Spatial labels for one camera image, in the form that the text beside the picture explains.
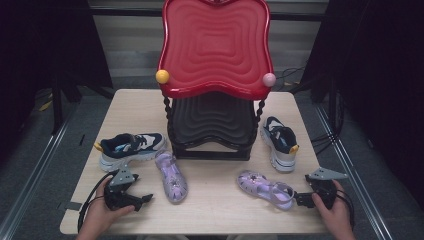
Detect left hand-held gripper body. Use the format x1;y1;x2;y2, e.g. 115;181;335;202
103;167;140;212

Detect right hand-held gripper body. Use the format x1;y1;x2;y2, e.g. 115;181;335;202
304;167;348;210

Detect purple jelly sandal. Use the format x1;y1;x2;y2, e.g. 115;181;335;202
236;170;296;212
154;150;189;204

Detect navy and white sneaker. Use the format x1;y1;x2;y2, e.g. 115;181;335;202
93;132;168;173
259;115;300;173

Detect red and black shoe rack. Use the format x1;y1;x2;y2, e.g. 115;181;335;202
155;0;277;162

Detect person's right hand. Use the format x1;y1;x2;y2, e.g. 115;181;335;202
311;179;354;233

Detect person's left hand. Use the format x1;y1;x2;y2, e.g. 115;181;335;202
83;177;136;234

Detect black tape strip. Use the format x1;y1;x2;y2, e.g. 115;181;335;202
64;201;83;212

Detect black stand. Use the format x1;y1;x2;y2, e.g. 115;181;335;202
49;79;83;136

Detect yellow floor object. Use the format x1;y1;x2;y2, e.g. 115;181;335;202
38;99;54;113

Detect black curtain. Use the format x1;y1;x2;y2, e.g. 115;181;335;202
301;0;424;208
0;0;114;161

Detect black horizontal bar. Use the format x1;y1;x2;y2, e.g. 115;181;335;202
89;7;329;23

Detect aluminium floor rail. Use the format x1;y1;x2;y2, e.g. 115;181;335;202
314;104;394;240
0;106;79;240

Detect bundle of black floor cables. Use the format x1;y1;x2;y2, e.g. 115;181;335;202
309;89;346;156

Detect right hand-held gripper black cable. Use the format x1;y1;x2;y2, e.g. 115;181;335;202
336;189;355;231

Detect hand-held gripper black cable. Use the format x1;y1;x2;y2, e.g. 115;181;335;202
336;189;355;231
77;170;116;233

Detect left hand-held gripper black cable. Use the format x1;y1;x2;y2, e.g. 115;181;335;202
77;170;116;233

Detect thin black cable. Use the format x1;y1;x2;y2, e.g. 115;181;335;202
275;66;306;93

